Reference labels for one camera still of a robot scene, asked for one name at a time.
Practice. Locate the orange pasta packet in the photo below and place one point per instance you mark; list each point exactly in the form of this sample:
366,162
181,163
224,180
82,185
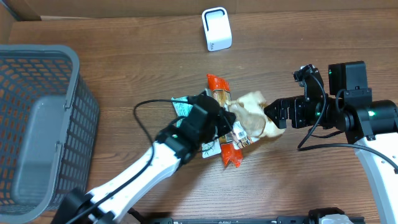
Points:
220,91

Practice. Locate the teal snack packet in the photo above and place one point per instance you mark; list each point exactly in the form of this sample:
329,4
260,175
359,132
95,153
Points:
182,109

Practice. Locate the beige Pantree snack bag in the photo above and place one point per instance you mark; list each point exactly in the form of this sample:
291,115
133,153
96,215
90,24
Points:
251,123

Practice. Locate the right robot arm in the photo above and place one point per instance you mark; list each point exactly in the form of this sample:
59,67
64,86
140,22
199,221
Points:
370,126

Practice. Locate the white barcode scanner stand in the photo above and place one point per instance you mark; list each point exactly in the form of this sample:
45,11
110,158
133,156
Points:
217,29

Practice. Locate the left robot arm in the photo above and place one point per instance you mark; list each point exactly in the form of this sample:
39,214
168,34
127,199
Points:
174,146

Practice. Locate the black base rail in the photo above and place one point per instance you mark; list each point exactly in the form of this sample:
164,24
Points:
278,220

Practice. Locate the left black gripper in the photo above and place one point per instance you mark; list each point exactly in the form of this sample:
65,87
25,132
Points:
222,117

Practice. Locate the grey plastic shopping basket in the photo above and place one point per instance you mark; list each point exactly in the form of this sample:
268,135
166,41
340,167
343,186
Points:
49,120

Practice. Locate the white tube with gold cap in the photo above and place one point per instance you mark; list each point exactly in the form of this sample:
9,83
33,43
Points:
210,149

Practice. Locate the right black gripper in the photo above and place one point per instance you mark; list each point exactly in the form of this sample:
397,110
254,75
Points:
283,112

